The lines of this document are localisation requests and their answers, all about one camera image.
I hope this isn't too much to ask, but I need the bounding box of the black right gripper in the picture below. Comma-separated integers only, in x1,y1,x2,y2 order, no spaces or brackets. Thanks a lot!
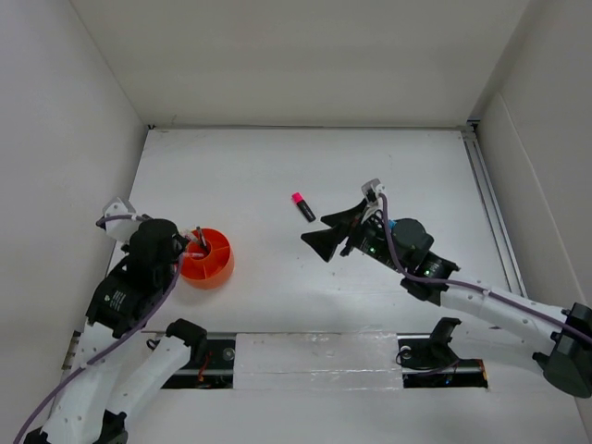
301,199,406,274

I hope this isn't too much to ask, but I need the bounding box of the green black pen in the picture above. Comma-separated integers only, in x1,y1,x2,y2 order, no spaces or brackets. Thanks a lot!
195,227,210,253

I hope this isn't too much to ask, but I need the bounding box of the pink black highlighter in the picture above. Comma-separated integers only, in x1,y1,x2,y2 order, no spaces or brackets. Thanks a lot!
291,192,316,223

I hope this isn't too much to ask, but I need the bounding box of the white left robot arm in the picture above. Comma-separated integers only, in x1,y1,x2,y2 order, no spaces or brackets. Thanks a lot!
14,212,207,443

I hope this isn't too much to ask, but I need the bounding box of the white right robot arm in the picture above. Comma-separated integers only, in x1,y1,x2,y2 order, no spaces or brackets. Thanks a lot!
301,194,591,399

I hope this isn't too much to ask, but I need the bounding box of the orange round divided container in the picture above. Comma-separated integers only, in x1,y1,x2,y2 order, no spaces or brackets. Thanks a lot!
181,228,235,290

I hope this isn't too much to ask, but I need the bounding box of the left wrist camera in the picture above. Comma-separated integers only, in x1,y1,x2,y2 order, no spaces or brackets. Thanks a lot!
95,197,146,243

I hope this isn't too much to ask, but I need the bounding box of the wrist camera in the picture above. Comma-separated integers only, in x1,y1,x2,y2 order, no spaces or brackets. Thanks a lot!
95,197,146,243
361,179,386,223

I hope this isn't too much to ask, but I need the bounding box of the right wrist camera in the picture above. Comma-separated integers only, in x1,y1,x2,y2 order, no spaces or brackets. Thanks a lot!
361,179,386,223

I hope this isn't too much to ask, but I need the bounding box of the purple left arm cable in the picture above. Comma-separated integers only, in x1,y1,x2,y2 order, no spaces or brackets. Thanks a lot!
12,213,184,444

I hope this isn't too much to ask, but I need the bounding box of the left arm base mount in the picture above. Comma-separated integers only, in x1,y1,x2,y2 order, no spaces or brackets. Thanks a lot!
162,336,236,389

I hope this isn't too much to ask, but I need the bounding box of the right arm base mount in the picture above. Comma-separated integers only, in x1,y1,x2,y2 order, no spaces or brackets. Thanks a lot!
395,338,488,389

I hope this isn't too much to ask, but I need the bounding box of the aluminium rail right side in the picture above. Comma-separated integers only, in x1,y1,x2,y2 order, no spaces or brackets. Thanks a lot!
461,120,526,297

